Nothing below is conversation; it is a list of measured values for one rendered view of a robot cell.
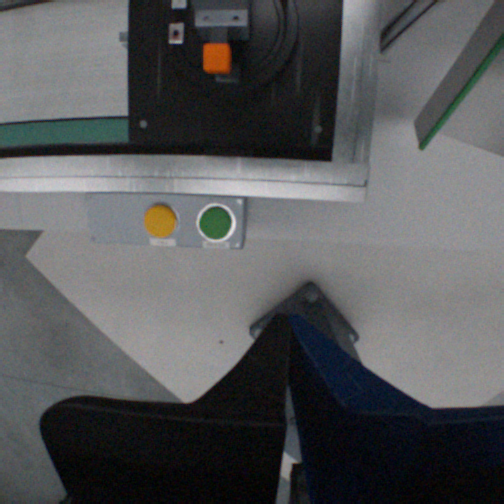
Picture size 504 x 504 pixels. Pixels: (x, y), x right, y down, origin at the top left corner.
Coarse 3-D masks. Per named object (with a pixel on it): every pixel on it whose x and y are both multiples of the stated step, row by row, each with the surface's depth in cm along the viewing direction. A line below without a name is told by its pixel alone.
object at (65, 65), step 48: (0, 0) 30; (48, 0) 32; (96, 0) 31; (0, 48) 33; (48, 48) 33; (96, 48) 33; (0, 96) 35; (48, 96) 35; (96, 96) 35; (0, 144) 34; (48, 144) 35; (96, 144) 38; (144, 144) 39; (192, 144) 38
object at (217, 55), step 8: (216, 32) 20; (224, 32) 20; (216, 40) 21; (224, 40) 21; (208, 48) 20; (216, 48) 20; (224, 48) 20; (208, 56) 20; (216, 56) 20; (224, 56) 20; (208, 64) 20; (216, 64) 20; (224, 64) 20; (232, 64) 25; (208, 72) 21; (216, 72) 21; (224, 72) 21; (232, 72) 25
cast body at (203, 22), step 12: (192, 0) 19; (204, 0) 19; (216, 0) 19; (228, 0) 19; (240, 0) 19; (204, 12) 21; (216, 12) 21; (228, 12) 21; (240, 12) 21; (204, 24) 21; (216, 24) 21; (228, 24) 21; (240, 24) 21; (204, 36) 23; (228, 36) 23; (240, 36) 23
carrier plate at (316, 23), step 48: (144, 0) 27; (336, 0) 27; (144, 48) 29; (336, 48) 28; (144, 96) 30; (192, 96) 30; (288, 96) 30; (336, 96) 30; (240, 144) 33; (288, 144) 32
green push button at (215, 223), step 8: (216, 208) 34; (200, 216) 34; (208, 216) 34; (216, 216) 34; (224, 216) 34; (200, 224) 34; (208, 224) 34; (216, 224) 34; (224, 224) 34; (208, 232) 35; (216, 232) 35; (224, 232) 35
